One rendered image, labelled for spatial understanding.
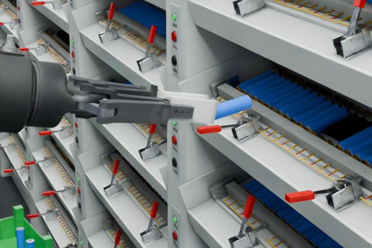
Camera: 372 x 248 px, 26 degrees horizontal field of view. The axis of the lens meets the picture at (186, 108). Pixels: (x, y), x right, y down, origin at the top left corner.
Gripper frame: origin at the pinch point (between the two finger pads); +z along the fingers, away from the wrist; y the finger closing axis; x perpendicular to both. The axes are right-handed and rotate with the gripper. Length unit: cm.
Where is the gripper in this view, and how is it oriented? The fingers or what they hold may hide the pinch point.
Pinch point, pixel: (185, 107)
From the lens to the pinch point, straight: 99.8
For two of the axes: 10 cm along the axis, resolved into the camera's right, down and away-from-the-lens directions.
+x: -1.9, 9.6, 2.1
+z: 8.9, 0.8, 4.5
